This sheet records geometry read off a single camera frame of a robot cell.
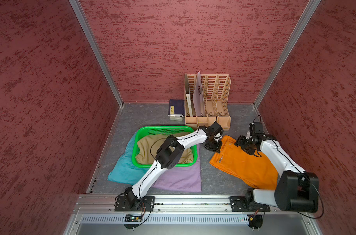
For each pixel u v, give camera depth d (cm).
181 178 82
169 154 60
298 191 41
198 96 103
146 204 74
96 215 71
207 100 106
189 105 91
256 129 69
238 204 74
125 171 83
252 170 84
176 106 118
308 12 73
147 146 87
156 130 107
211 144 84
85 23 76
